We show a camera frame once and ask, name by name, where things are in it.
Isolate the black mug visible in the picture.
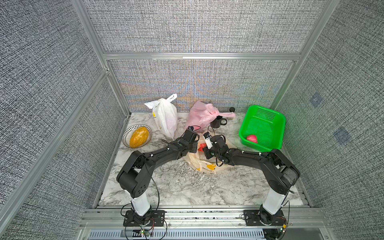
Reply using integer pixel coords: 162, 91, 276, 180
210, 116, 228, 129

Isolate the pink plastic bag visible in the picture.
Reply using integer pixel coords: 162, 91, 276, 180
185, 101, 236, 131

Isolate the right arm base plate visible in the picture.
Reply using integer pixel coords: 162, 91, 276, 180
243, 210, 288, 227

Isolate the green plastic basket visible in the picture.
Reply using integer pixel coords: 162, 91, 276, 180
239, 105, 286, 152

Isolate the beige plastic bag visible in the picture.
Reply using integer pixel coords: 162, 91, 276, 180
184, 134, 233, 174

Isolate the white plastic bag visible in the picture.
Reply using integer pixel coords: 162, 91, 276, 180
145, 94, 178, 139

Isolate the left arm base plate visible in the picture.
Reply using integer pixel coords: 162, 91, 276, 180
123, 210, 165, 227

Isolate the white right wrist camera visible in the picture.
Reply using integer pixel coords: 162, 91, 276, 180
203, 132, 213, 150

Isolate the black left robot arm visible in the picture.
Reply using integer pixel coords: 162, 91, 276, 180
116, 126, 199, 217

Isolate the pink red apple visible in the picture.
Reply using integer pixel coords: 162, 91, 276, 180
247, 135, 258, 144

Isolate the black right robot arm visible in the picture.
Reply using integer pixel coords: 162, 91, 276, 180
203, 133, 301, 226

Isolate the aluminium front rail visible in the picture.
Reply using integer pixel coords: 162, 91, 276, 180
79, 206, 330, 229

